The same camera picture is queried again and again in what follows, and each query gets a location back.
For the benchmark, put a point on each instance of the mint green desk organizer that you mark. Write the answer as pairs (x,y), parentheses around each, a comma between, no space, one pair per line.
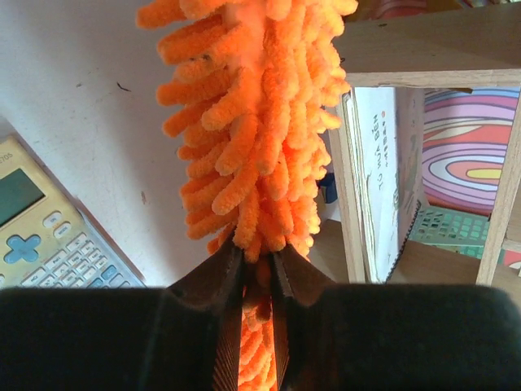
(451,230)

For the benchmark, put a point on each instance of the yellow calculator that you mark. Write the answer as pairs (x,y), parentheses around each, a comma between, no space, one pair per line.
(45,241)

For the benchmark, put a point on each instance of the wooden bookshelf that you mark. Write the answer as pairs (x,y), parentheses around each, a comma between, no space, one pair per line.
(461,49)

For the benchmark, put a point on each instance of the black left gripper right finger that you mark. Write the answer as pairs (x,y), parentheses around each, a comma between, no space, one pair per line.
(334,336)

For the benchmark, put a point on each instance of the white spiral notebook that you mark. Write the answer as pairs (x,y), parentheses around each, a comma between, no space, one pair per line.
(385,136)

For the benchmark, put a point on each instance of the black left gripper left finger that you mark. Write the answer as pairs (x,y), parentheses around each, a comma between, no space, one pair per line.
(183,337)

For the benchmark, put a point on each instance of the orange microfiber duster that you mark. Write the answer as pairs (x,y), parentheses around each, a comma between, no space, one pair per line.
(254,82)

